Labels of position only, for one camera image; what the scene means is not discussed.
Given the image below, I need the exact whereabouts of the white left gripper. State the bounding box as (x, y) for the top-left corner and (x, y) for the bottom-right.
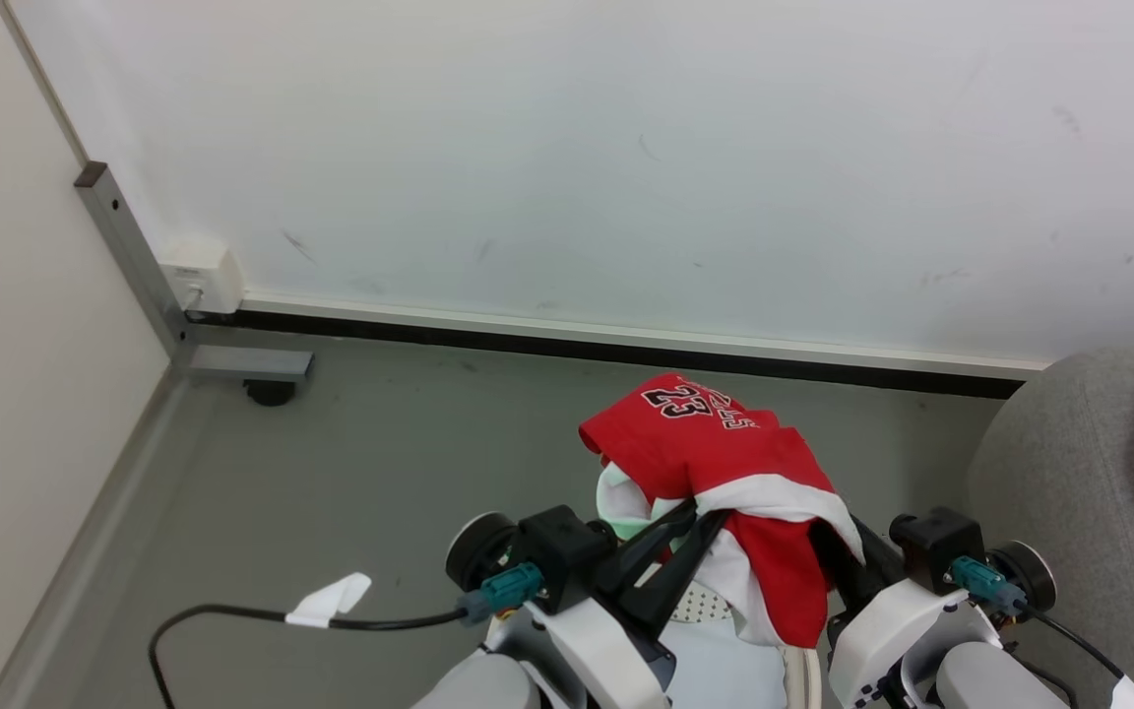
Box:
(484, 500), (733, 709)

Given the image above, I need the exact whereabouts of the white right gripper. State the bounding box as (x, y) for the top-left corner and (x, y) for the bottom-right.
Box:
(809, 516), (1005, 709)

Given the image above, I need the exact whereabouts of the red white jersey number 23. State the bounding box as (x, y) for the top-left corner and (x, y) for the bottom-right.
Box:
(578, 371), (867, 650)

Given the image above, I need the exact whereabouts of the grey fabric sofa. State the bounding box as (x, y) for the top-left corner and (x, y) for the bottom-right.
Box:
(964, 346), (1134, 709)

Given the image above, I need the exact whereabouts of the white laundry basket brown rim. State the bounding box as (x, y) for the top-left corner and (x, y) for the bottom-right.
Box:
(488, 579), (824, 709)

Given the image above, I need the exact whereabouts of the black baseboard strip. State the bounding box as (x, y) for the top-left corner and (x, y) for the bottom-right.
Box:
(187, 309), (1027, 401)

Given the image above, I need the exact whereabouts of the white baseboard trim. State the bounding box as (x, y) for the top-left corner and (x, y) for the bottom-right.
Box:
(236, 291), (1052, 381)

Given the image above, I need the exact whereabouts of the grey metal foot bar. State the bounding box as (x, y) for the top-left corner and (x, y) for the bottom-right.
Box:
(183, 344), (316, 384)

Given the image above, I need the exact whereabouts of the black cable teal plug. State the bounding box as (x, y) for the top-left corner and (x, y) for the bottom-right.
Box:
(948, 555), (1134, 690)
(148, 562), (544, 709)

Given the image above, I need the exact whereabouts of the black round frame foot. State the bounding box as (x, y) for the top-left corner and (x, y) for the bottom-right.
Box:
(243, 378), (298, 408)

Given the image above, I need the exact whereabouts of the white wall socket box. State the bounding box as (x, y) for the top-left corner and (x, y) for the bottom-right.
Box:
(160, 240), (246, 315)

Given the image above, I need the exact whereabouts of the grey partition bottom rail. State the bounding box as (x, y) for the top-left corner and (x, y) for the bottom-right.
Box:
(0, 362), (192, 709)

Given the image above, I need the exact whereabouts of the grey metal frame post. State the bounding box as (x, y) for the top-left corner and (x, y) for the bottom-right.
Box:
(74, 161), (196, 357)

